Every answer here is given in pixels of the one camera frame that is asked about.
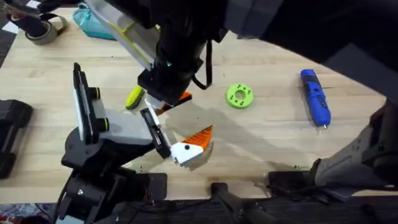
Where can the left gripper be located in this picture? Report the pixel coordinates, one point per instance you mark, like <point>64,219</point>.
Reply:
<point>127,127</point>

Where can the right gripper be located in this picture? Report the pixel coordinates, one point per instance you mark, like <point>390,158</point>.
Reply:
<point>168,84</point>

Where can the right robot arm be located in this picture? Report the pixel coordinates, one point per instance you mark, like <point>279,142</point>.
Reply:
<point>311,31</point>

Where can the blue electric screwdriver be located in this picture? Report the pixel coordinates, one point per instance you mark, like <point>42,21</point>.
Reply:
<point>315,99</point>

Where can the orange ribbed wedge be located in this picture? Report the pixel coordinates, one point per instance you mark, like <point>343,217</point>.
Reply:
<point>186,96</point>

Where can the right wrist upright plate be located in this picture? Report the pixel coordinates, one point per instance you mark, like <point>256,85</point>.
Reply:
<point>124,28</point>

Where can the wrist upright plate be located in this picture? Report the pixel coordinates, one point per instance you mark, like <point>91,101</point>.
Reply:
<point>124,28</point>
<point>83,102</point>

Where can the green disc with holes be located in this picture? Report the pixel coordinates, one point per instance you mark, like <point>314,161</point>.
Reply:
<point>239,102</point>

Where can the black stand foot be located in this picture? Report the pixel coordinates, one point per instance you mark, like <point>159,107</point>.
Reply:
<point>224,193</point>

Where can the left wrist upright plate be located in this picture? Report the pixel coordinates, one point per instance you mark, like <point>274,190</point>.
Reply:
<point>83,102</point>

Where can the teal soft pouch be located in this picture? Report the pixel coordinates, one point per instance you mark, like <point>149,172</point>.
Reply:
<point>90,23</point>

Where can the grey tape roll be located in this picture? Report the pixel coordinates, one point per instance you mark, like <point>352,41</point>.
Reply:
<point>43,39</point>

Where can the black box device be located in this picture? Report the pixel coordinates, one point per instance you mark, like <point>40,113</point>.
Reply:
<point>12,118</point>

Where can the black rail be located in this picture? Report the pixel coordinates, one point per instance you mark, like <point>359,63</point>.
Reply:
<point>186,214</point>

